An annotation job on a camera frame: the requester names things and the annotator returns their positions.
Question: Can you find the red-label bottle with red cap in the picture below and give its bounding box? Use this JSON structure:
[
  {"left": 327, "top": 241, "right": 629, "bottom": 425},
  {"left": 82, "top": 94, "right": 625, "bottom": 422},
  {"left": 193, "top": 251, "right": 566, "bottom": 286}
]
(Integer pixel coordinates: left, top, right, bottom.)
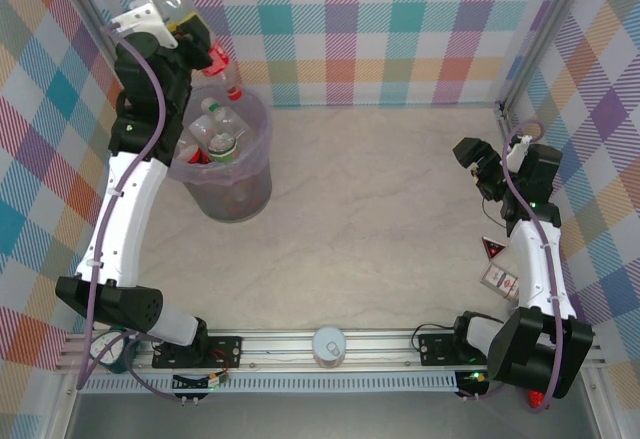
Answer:
[{"left": 149, "top": 0, "right": 244, "bottom": 103}]

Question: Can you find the clear plastic bottle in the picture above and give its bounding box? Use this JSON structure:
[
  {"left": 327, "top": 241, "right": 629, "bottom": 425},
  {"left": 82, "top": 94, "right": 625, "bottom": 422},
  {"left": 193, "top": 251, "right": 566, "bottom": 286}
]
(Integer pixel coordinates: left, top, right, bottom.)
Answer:
[{"left": 188, "top": 114, "right": 217, "bottom": 146}]

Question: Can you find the purple trash bin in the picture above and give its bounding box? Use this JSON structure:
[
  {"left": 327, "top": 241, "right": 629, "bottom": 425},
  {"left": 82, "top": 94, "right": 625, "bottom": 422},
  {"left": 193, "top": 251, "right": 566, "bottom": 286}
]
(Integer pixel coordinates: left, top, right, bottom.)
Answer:
[{"left": 167, "top": 83, "right": 274, "bottom": 224}]

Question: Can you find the red triangle card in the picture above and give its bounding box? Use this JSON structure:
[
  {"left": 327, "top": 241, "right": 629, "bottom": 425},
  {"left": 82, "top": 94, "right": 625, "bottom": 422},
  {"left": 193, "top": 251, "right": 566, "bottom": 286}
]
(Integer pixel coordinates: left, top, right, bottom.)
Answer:
[{"left": 481, "top": 236, "right": 505, "bottom": 262}]

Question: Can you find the playing card box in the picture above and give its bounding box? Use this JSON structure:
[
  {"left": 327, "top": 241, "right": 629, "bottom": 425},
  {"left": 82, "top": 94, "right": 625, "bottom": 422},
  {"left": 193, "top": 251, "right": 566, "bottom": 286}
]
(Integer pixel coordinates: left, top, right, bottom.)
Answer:
[{"left": 479, "top": 261, "right": 522, "bottom": 301}]

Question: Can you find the small black controller board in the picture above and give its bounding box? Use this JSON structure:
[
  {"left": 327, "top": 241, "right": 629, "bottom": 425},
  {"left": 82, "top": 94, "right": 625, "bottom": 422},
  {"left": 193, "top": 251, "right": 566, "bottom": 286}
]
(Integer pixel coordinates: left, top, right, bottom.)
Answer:
[
  {"left": 171, "top": 371, "right": 231, "bottom": 391},
  {"left": 455, "top": 369, "right": 494, "bottom": 396}
]

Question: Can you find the red glitter tube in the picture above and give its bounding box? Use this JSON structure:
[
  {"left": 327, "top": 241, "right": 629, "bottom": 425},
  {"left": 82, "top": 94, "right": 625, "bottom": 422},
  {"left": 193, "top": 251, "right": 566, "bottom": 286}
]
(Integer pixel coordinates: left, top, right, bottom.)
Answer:
[{"left": 527, "top": 388, "right": 551, "bottom": 413}]

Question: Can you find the silver tin can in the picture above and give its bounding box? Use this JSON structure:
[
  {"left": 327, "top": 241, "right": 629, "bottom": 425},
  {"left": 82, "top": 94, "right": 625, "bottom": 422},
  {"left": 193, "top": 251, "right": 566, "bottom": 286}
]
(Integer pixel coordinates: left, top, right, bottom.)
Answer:
[{"left": 311, "top": 326, "right": 349, "bottom": 369}]

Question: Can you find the green alarm clock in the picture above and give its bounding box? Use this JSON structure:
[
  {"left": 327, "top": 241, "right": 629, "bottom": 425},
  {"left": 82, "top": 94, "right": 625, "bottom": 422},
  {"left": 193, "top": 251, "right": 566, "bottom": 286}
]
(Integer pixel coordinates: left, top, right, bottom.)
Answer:
[{"left": 92, "top": 326, "right": 134, "bottom": 375}]

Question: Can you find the aluminium side rail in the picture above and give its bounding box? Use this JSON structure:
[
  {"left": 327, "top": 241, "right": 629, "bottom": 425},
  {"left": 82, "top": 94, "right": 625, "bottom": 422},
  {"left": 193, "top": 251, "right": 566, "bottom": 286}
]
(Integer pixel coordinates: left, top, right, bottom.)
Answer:
[{"left": 497, "top": 103, "right": 526, "bottom": 150}]

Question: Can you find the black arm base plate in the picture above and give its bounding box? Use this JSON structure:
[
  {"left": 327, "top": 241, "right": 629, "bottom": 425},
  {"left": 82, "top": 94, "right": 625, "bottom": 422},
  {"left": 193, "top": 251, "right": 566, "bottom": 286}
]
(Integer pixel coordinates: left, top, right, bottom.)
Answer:
[
  {"left": 417, "top": 332, "right": 511, "bottom": 366},
  {"left": 151, "top": 334, "right": 244, "bottom": 370}
]

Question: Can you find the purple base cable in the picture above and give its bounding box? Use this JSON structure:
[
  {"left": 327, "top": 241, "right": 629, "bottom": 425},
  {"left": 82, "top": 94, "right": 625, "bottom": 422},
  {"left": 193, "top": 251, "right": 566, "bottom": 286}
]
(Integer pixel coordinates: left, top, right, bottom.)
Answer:
[
  {"left": 457, "top": 378, "right": 506, "bottom": 404},
  {"left": 128, "top": 343, "right": 201, "bottom": 406}
]

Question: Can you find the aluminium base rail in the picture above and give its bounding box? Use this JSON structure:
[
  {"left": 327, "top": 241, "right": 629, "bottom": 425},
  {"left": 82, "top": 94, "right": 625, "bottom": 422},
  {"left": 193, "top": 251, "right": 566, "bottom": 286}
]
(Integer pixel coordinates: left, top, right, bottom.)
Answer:
[{"left": 54, "top": 329, "right": 606, "bottom": 374}]

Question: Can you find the slotted white cable duct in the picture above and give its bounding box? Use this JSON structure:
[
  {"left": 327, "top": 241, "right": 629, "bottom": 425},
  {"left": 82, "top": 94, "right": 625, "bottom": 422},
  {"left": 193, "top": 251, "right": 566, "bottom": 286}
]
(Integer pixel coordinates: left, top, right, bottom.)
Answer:
[{"left": 78, "top": 371, "right": 460, "bottom": 395}]

